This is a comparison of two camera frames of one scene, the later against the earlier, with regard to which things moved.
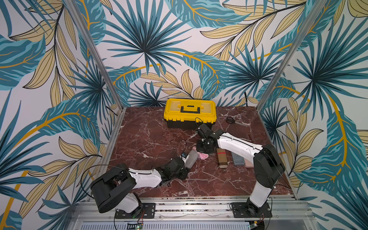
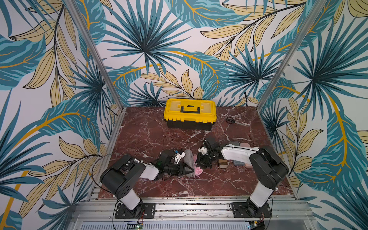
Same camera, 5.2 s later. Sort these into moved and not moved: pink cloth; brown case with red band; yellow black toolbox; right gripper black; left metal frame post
Moved: pink cloth; right gripper black
Not moved: left metal frame post; yellow black toolbox; brown case with red band
